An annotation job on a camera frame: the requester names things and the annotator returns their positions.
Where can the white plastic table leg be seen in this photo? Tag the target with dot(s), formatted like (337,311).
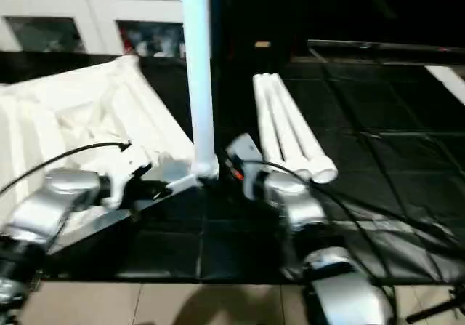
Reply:
(305,136)
(265,118)
(197,63)
(283,125)

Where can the white plastic table top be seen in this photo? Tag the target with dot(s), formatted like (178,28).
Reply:
(73,114)

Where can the small tan block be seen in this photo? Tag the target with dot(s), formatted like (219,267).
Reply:
(262,44)

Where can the black work mat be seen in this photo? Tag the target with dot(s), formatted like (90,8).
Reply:
(392,179)

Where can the white edge strip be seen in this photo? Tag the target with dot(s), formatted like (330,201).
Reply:
(447,83)

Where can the black metal stand tube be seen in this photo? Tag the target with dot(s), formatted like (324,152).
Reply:
(436,312)

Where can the black metal rail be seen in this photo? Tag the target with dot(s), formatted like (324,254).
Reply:
(385,47)

